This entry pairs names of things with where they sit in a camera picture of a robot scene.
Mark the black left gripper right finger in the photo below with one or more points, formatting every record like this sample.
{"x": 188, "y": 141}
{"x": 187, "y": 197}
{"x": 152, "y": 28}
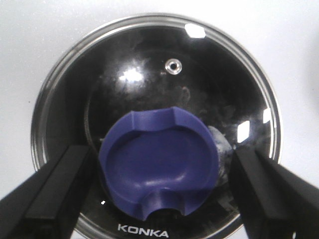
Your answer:
{"x": 273, "y": 202}

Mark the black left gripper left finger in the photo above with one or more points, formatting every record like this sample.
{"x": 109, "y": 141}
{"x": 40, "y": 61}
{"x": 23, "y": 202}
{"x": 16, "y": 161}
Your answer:
{"x": 47, "y": 205}

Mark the glass pot lid blue knob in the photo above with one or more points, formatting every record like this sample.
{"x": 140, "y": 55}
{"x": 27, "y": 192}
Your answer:
{"x": 162, "y": 102}

